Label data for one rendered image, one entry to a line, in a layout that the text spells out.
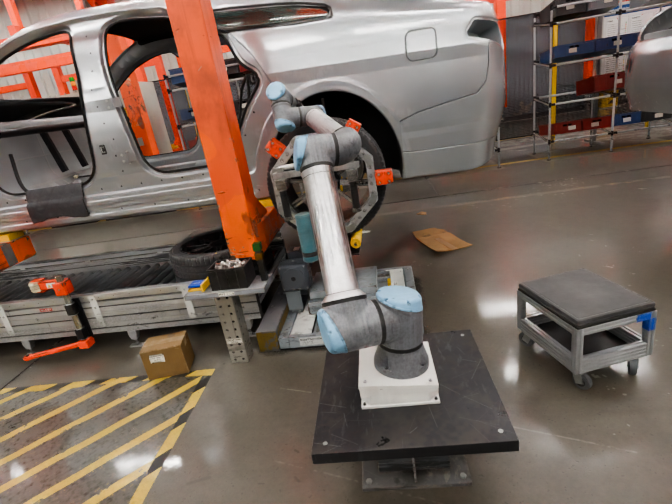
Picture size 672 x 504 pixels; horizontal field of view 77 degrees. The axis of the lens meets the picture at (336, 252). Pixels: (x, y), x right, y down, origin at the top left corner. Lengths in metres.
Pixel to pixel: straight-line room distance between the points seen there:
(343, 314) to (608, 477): 1.01
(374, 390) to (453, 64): 1.85
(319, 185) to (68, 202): 2.27
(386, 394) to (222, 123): 1.47
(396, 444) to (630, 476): 0.79
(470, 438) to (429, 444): 0.12
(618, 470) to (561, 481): 0.19
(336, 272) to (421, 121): 1.47
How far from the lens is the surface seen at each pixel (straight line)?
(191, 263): 2.71
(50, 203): 3.46
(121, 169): 3.13
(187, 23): 2.27
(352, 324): 1.32
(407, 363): 1.45
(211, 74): 2.22
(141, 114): 5.52
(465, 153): 2.68
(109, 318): 2.99
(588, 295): 2.07
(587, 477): 1.76
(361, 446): 1.38
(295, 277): 2.50
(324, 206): 1.39
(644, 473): 1.83
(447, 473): 1.68
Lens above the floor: 1.28
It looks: 20 degrees down
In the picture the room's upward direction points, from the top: 9 degrees counter-clockwise
